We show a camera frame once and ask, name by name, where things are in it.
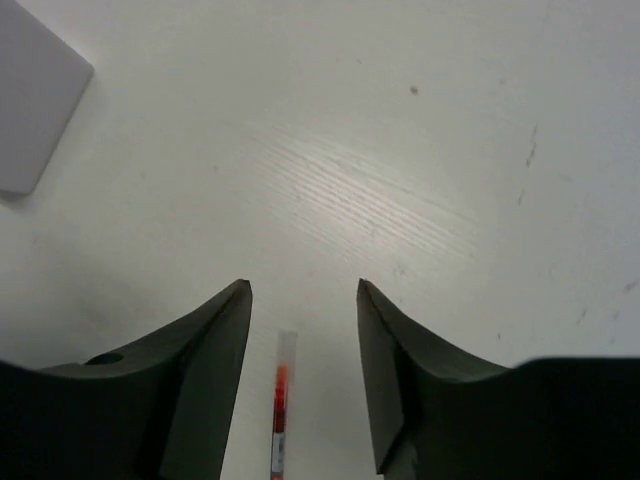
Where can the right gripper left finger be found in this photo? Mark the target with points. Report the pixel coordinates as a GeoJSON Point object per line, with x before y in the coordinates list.
{"type": "Point", "coordinates": [159, 407]}

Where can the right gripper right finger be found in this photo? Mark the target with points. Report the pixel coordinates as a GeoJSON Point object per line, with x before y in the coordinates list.
{"type": "Point", "coordinates": [438, 412]}

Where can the red orange pen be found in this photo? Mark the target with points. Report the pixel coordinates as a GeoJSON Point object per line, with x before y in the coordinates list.
{"type": "Point", "coordinates": [284, 379]}

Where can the white right organizer box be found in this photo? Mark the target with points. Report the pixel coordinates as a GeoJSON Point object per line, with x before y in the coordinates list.
{"type": "Point", "coordinates": [42, 82]}

